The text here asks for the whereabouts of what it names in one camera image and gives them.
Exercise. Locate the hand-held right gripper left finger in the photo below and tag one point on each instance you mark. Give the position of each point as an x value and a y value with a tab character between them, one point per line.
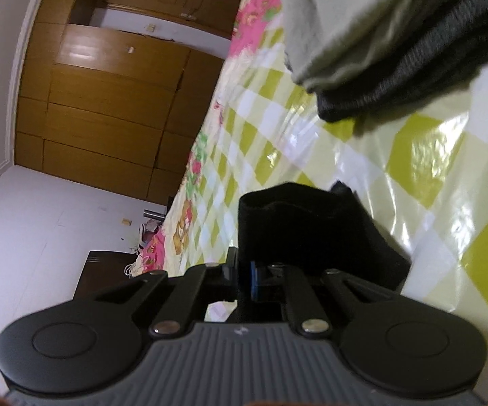
229	279

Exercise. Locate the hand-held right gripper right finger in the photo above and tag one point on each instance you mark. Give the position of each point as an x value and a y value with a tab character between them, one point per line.
253	281

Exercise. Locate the black pants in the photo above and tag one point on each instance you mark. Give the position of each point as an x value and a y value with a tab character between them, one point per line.
303	228

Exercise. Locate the nightstand clutter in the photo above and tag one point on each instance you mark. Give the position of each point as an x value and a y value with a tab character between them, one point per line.
151	228

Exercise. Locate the dark wooden headboard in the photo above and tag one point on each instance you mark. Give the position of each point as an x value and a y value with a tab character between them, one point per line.
100	270

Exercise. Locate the checkered printed blanket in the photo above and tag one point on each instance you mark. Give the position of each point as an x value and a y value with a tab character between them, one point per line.
417	156

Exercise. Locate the brown wooden wardrobe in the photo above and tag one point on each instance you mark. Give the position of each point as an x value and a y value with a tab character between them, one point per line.
100	114

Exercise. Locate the light grey folded cloth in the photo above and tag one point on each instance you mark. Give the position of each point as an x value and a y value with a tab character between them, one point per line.
345	21

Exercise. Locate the dark grey folded cloth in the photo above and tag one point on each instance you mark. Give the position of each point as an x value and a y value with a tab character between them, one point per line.
438	63

